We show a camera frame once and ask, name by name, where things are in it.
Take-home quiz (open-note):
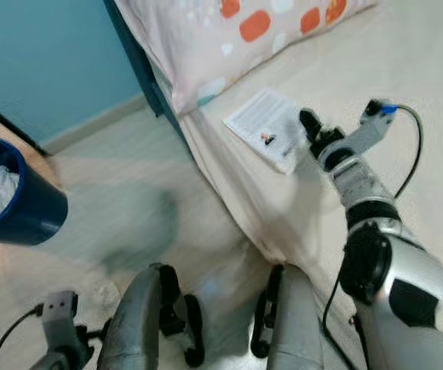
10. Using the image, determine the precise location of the white paperback book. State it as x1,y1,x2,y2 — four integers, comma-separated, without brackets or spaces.
223,87,318,174

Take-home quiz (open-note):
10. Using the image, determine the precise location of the pink patterned pillow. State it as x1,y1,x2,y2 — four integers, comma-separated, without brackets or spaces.
113,0,380,116

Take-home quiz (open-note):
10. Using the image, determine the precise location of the silver left robot leg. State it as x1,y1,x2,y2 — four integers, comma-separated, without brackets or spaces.
98,264,205,370

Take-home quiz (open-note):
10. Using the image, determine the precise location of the silver robot leg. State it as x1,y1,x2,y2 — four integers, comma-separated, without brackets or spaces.
98,264,205,370
252,264,326,370

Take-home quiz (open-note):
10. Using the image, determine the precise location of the cream sheeted mattress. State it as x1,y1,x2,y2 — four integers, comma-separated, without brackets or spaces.
171,0,443,363

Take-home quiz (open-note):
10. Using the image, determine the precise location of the dark blue waste bin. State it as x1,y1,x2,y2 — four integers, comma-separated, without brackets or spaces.
0,136,69,246

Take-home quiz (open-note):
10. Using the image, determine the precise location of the crumpled white plastic bag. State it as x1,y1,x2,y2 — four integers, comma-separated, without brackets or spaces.
0,166,19,220

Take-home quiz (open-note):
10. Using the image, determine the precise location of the silver right robot leg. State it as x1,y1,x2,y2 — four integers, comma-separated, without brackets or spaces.
252,264,326,370

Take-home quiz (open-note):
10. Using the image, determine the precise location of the beige skirting board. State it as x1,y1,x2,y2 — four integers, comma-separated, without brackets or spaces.
40,92,145,153

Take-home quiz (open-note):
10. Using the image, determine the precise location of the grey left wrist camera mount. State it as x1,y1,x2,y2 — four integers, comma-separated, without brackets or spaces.
42,291,91,370

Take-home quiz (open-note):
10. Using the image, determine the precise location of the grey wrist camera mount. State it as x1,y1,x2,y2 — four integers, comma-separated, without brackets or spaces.
348,99,403,159
42,291,91,370

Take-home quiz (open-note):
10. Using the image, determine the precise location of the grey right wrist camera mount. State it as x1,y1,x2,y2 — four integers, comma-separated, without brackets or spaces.
348,99,403,159

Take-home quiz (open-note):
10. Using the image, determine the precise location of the black door frame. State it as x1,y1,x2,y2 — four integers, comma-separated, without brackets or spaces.
0,94,49,155

